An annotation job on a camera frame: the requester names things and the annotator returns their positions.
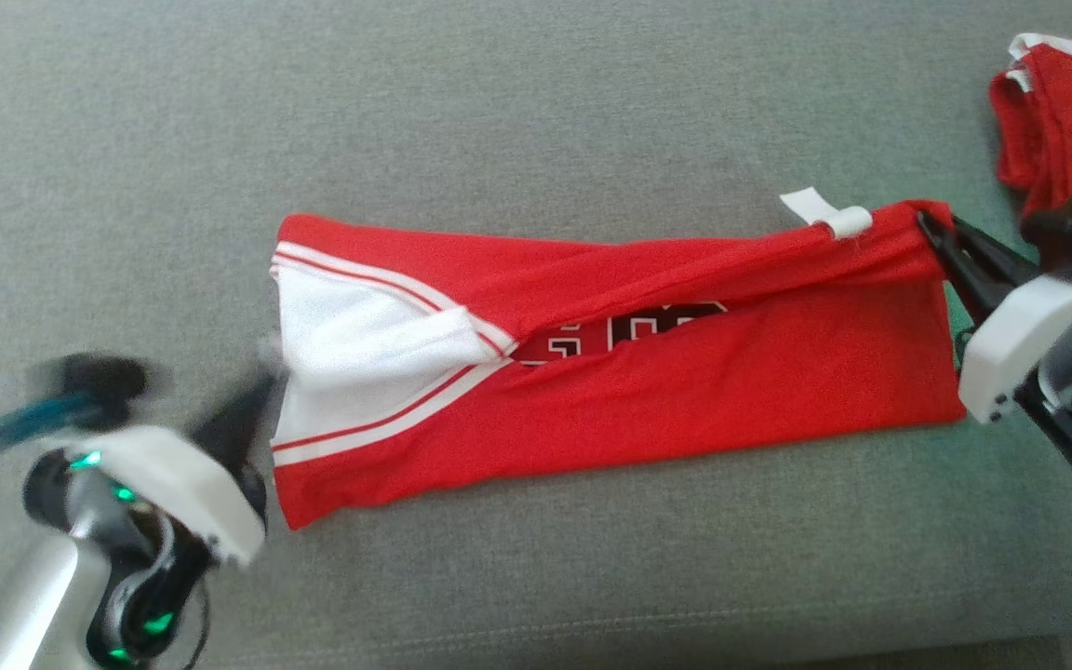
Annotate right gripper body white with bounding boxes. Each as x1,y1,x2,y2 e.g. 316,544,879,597
957,273,1072,480

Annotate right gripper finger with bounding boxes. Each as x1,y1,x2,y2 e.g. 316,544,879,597
948,214,1041,285
915,210,1012,324

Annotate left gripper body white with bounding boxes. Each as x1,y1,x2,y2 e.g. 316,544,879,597
60,426,269,570

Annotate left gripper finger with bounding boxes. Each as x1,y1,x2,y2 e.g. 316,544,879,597
187,366,284,466
236,462,270,529

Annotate red white basketball jersey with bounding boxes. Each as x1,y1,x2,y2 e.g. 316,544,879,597
269,186,970,531

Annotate crumpled red garment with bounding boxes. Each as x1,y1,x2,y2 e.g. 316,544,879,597
989,33,1072,220

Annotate grey fabric sofa seat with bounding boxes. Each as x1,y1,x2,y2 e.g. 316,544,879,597
0,0,1072,670

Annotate left blue plug cable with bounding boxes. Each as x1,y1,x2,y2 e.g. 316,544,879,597
0,391,86,503

